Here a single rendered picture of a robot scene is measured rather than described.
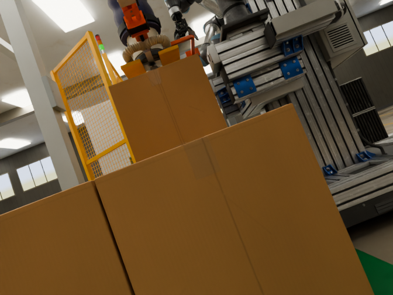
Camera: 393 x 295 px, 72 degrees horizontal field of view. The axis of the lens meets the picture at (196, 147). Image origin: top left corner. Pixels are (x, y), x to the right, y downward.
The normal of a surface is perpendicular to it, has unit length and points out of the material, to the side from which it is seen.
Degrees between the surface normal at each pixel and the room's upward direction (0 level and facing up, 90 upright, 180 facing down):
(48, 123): 90
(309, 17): 90
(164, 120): 90
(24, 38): 90
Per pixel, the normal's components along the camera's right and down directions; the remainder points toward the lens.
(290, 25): -0.04, -0.07
